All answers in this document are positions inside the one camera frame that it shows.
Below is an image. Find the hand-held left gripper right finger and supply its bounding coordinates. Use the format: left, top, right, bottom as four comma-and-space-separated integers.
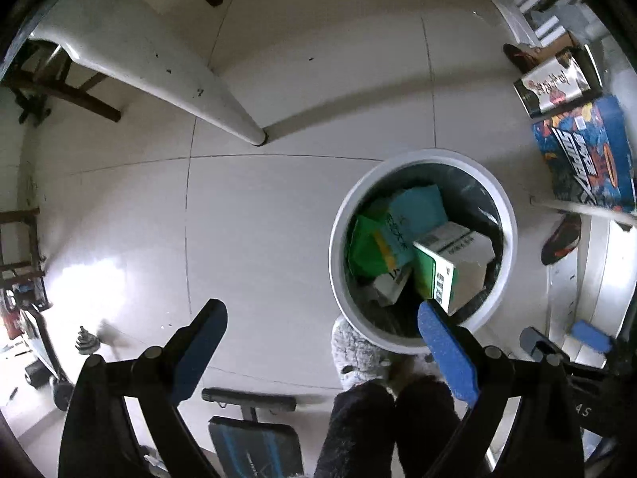
417, 300, 583, 478

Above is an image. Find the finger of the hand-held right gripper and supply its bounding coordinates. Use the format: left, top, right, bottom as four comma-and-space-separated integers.
519, 326, 569, 365
571, 320, 614, 355

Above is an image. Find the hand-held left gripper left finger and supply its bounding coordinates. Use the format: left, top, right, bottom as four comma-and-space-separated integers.
59, 299, 229, 478

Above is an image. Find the green and white box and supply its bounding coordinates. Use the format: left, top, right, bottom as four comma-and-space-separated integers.
412, 221, 496, 315

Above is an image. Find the green and blue packet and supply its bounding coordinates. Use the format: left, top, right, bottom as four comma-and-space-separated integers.
347, 184, 449, 280

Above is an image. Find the white round trash can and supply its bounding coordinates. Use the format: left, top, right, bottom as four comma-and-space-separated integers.
329, 148, 518, 357

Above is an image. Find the grey fuzzy slipper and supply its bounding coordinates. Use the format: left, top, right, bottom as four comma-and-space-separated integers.
393, 353, 449, 390
331, 316, 395, 392

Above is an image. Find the black weight bench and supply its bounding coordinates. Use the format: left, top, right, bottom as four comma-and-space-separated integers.
201, 387, 304, 478

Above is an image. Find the black red shoe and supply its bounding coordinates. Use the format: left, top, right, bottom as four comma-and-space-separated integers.
541, 213, 582, 266

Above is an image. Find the blue printed box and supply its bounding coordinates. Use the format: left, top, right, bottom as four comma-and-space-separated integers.
531, 96, 637, 212

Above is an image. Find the brown wooden shelf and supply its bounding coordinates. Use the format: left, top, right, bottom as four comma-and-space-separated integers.
0, 208, 43, 280

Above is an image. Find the white dining table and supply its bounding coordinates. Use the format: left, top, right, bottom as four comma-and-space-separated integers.
27, 0, 268, 147

